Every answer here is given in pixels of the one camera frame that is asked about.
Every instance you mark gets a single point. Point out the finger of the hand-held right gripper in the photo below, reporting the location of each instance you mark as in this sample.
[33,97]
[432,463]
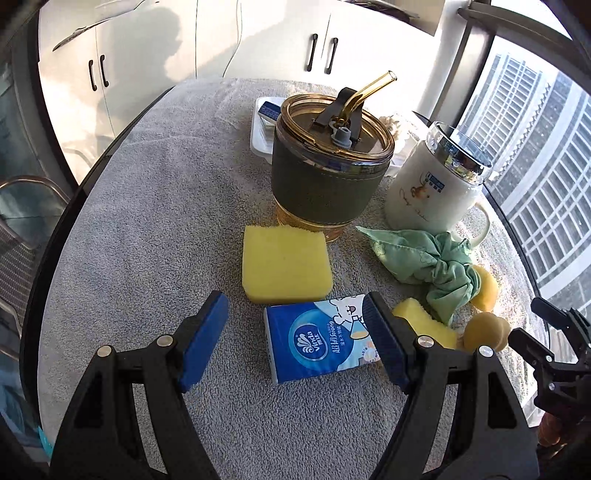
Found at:
[531,346]
[561,321]

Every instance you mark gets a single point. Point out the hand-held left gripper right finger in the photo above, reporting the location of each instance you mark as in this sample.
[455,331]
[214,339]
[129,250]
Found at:
[383,341]

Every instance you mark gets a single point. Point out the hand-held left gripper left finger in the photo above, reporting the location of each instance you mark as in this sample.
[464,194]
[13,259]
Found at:
[203,341]

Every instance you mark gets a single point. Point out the small yellow sponge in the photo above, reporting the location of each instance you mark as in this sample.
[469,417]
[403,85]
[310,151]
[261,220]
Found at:
[422,321]

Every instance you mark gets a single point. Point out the yellow gourd-shaped makeup sponge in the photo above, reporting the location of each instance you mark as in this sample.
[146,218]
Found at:
[485,330]

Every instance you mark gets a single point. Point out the blue bear print tissue pack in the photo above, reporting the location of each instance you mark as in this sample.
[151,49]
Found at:
[314,341]

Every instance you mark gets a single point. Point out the large yellow sponge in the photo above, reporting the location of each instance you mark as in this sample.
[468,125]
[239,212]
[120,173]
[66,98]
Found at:
[284,263]

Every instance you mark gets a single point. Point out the person's right hand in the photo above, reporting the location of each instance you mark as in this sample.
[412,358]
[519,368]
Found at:
[553,429]

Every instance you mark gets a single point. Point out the yellow drop-shaped makeup sponge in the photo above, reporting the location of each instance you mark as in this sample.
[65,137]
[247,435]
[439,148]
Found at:
[487,288]

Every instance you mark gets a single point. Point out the green cloth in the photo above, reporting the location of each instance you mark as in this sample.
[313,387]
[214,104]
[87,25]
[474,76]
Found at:
[415,258]

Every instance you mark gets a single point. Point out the grey terry towel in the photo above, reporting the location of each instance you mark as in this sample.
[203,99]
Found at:
[161,207]

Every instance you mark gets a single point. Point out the white mug with chrome lid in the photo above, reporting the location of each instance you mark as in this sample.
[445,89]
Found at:
[429,194]

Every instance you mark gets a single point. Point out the green tumbler with amber straw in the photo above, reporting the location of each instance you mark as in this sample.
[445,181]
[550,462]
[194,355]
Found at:
[323,170]

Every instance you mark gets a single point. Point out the apartment buildings outside window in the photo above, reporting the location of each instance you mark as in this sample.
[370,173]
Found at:
[531,138]

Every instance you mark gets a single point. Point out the metal chair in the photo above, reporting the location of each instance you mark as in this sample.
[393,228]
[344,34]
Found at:
[27,230]

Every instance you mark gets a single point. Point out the white cabinet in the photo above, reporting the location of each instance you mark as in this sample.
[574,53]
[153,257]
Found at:
[161,46]

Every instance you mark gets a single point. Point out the dark window frame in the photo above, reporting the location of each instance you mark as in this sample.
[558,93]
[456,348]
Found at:
[471,55]

